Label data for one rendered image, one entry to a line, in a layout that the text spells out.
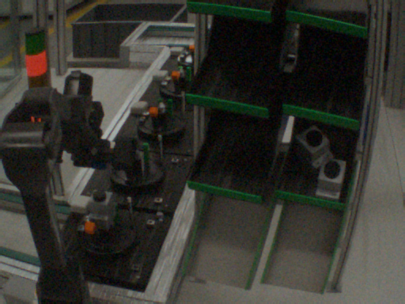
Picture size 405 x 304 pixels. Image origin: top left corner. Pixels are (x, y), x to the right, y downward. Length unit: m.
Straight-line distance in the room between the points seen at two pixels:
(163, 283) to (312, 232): 0.32
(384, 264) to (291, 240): 0.37
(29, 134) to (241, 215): 0.56
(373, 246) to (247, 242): 0.45
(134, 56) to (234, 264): 1.38
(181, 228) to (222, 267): 0.22
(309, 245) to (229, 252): 0.16
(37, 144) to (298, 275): 0.62
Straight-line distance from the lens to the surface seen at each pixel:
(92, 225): 1.09
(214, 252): 1.07
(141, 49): 2.26
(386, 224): 1.48
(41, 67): 1.17
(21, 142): 0.63
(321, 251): 1.06
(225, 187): 0.96
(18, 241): 1.32
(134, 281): 1.10
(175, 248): 1.19
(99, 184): 1.38
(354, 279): 1.29
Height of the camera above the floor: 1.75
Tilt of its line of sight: 32 degrees down
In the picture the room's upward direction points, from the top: straight up
